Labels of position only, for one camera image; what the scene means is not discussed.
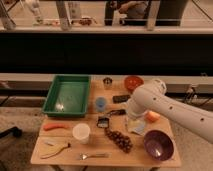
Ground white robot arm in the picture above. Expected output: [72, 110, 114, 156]
[126, 79, 213, 144]

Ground green plastic tray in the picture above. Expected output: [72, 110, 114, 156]
[42, 75, 91, 118]

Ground small metal cup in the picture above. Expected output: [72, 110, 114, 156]
[103, 77, 113, 90]

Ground black rectangular block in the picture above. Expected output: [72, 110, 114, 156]
[112, 95, 130, 103]

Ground blue plastic cup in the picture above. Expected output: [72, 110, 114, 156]
[95, 97, 107, 112]

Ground red bowl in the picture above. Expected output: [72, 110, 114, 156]
[124, 76, 144, 93]

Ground grey blue cloth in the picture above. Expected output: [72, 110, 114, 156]
[126, 118, 146, 135]

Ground wooden table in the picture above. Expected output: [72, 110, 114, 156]
[31, 81, 181, 168]

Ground white plastic cup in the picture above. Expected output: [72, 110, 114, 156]
[72, 123, 90, 144]

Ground orange apple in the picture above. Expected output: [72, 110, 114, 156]
[145, 111, 160, 122]

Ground bunch of dark grapes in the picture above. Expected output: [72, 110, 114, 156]
[104, 128, 133, 153]

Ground orange carrot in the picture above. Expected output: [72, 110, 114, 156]
[43, 123, 69, 131]

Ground metal fork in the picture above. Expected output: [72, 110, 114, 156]
[79, 153, 109, 160]

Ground purple bowl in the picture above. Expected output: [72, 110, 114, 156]
[143, 130, 174, 161]

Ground person in background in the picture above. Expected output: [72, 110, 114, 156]
[104, 0, 149, 26]

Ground yellow handled pliers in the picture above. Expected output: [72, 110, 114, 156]
[40, 143, 71, 159]

